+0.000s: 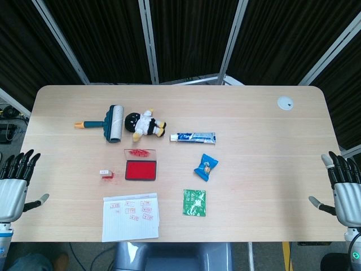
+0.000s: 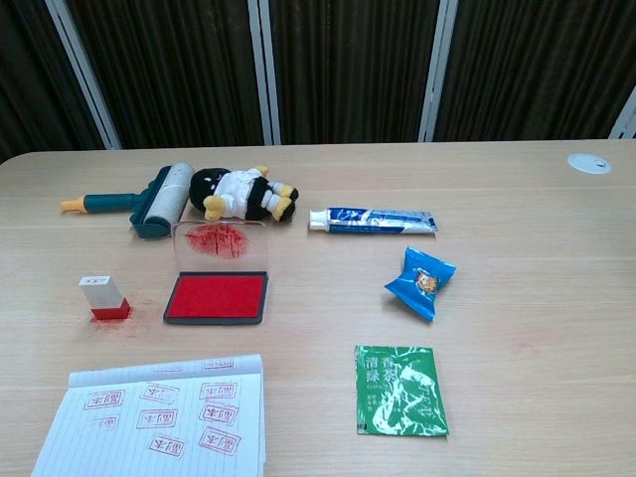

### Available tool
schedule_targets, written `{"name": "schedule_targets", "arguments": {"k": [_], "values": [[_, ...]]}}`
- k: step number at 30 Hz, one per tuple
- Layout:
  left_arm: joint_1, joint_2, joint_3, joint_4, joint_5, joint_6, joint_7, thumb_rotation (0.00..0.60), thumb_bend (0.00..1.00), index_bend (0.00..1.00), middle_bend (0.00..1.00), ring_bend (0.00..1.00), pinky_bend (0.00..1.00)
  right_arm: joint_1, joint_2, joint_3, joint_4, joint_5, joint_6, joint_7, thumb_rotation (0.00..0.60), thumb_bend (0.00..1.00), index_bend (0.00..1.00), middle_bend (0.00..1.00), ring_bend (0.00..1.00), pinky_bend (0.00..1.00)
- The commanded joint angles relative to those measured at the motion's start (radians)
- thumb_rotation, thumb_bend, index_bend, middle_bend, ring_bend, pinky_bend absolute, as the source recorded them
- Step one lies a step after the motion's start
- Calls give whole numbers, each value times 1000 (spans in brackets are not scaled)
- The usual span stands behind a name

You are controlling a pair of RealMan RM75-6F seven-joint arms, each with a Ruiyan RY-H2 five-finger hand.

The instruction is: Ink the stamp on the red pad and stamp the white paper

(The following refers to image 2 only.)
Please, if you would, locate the black and white plush toy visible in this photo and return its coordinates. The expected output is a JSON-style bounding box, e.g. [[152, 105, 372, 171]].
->
[[189, 166, 301, 223]]

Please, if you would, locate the white and red stamp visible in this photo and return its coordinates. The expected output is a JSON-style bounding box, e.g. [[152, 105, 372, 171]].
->
[[78, 274, 134, 323]]

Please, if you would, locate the red ink pad case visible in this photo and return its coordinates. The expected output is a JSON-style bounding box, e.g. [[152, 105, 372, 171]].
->
[[162, 220, 271, 327]]

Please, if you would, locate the lined paper notebook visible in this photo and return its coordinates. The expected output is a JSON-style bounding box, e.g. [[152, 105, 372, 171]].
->
[[30, 353, 267, 477]]

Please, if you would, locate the green tea packet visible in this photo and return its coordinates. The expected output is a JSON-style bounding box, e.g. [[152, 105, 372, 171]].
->
[[354, 344, 450, 438]]

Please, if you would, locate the blue and white toothpaste tube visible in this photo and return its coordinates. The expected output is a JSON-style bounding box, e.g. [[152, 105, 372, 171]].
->
[[307, 206, 440, 235]]

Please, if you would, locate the white partition post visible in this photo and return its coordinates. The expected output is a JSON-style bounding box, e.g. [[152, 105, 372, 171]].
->
[[44, 0, 122, 150], [246, 0, 283, 146], [417, 0, 459, 144], [608, 81, 636, 140]]

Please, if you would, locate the teal lint roller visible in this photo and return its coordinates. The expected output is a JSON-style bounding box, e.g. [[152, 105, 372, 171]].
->
[[60, 161, 197, 240]]

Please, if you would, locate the white round table grommet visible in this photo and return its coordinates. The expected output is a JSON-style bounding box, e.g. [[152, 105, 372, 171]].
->
[[566, 152, 612, 175]]

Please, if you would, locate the blue snack packet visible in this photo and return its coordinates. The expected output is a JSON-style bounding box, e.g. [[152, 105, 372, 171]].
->
[[383, 245, 457, 323]]

